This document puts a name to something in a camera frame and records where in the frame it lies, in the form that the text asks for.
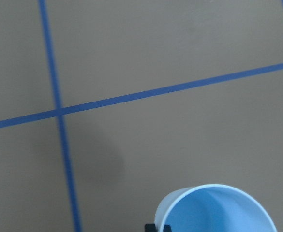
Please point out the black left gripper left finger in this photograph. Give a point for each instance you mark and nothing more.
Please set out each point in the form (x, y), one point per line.
(151, 227)

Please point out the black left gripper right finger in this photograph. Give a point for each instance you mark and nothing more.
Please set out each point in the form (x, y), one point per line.
(167, 228)

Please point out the light blue cup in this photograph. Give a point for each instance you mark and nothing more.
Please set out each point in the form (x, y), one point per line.
(212, 208)

